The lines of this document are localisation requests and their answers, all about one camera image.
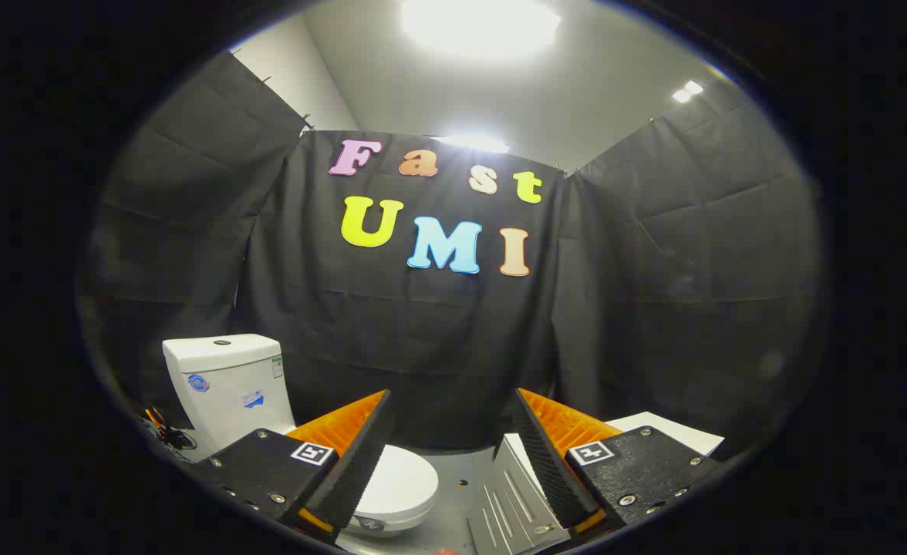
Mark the long ceiling light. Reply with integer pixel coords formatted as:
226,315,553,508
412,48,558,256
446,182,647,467
429,135,511,154

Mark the grey drawer cabinet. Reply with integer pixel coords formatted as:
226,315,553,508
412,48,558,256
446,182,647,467
467,412,725,555

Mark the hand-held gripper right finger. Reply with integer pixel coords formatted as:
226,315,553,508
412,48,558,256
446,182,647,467
511,388,725,540

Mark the large round ceiling light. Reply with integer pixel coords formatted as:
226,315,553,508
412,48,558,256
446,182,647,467
400,0,563,60

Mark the white ceramic toilet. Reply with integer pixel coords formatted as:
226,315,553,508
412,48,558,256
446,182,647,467
162,334,440,539

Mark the black backdrop cloth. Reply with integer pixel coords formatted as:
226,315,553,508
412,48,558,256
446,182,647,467
76,50,824,452

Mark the orange black device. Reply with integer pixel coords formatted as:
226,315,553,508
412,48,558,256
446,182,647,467
142,407,197,452

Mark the white toilet lid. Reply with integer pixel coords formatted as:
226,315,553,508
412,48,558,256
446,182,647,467
352,445,440,523

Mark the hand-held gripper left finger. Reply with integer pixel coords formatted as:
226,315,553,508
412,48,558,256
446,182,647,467
191,389,393,544

